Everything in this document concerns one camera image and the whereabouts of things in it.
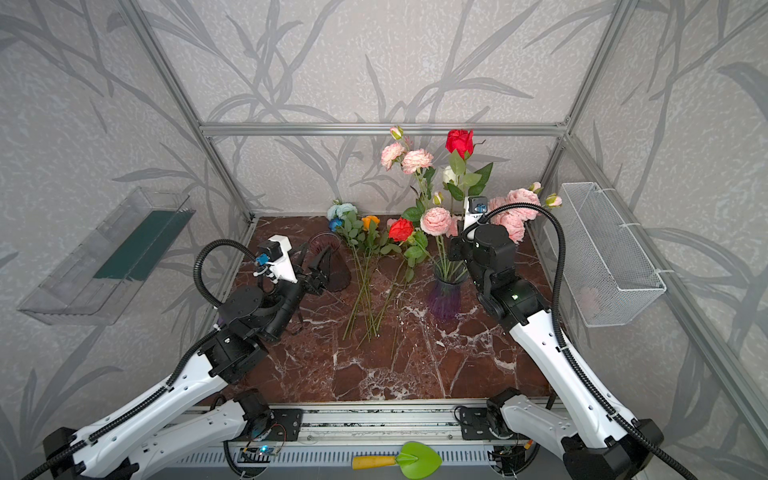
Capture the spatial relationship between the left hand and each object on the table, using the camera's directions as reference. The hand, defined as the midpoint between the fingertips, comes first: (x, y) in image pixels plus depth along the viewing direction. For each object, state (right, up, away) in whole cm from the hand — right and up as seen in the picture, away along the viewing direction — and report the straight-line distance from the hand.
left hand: (324, 238), depth 63 cm
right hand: (+31, +6, +6) cm, 32 cm away
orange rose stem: (+5, 0, +45) cm, 45 cm away
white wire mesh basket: (+60, -8, -2) cm, 60 cm away
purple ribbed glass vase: (+29, -17, +24) cm, 41 cm away
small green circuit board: (-17, -51, +8) cm, 54 cm away
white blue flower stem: (-8, +11, +49) cm, 51 cm away
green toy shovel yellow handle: (+20, -51, +5) cm, 55 cm away
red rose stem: (+16, +2, +11) cm, 20 cm away
